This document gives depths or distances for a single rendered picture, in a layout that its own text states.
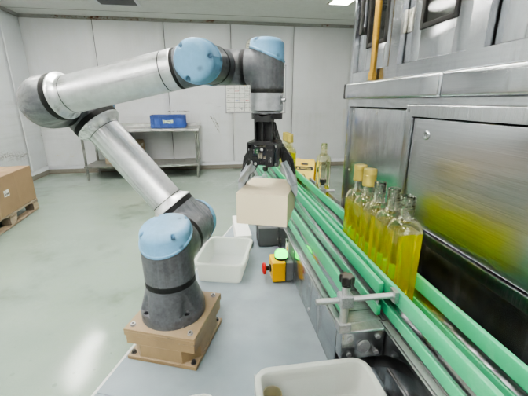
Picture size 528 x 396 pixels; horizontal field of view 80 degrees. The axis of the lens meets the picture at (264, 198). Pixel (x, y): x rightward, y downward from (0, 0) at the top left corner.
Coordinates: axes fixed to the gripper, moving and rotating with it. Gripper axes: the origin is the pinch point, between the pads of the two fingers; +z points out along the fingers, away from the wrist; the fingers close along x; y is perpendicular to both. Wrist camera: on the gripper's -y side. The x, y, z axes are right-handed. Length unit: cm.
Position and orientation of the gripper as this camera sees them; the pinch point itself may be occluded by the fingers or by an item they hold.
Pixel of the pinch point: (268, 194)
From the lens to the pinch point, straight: 80.0
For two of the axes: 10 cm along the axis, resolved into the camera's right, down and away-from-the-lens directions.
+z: 0.0, 9.5, 3.0
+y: -2.1, 2.9, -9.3
